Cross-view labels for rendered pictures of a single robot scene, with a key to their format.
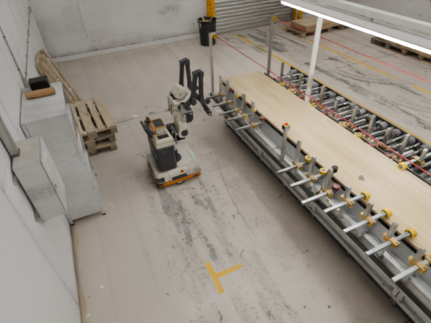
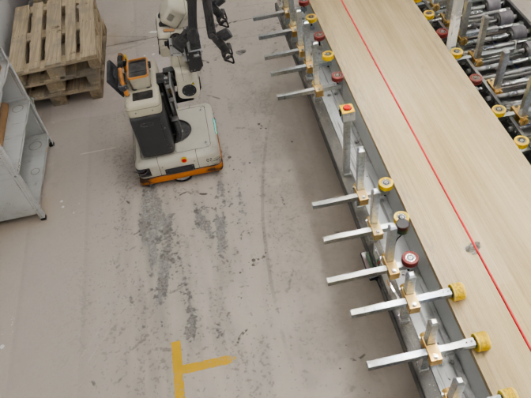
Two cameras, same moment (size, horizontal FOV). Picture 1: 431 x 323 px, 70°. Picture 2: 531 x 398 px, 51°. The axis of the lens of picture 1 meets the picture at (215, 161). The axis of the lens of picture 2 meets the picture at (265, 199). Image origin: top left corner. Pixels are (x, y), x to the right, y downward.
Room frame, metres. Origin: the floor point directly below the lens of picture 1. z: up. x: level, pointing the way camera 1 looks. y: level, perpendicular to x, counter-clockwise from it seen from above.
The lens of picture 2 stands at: (0.64, -1.09, 3.19)
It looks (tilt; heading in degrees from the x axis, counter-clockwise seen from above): 49 degrees down; 20
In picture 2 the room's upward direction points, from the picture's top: 9 degrees counter-clockwise
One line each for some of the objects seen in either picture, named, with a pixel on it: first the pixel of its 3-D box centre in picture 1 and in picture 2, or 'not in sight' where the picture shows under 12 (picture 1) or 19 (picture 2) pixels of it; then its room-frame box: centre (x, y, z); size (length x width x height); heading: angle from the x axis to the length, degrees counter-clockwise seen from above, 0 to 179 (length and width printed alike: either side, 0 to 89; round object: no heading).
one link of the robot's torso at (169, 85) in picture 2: (177, 130); (182, 82); (3.76, 0.52, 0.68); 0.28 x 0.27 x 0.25; 23
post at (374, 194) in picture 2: (310, 173); (373, 219); (2.49, -1.02, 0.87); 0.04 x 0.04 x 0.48; 23
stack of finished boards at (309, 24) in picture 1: (328, 20); not in sight; (10.55, -3.86, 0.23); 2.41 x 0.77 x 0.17; 115
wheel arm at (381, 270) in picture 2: (319, 196); (370, 272); (2.18, -1.03, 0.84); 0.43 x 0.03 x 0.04; 113
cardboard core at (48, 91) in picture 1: (40, 93); not in sight; (3.27, 1.93, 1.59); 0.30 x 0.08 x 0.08; 113
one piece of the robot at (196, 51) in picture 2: (185, 111); (190, 48); (3.76, 0.38, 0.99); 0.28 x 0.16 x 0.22; 23
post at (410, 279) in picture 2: (343, 204); (406, 302); (2.03, -1.21, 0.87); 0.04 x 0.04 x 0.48; 23
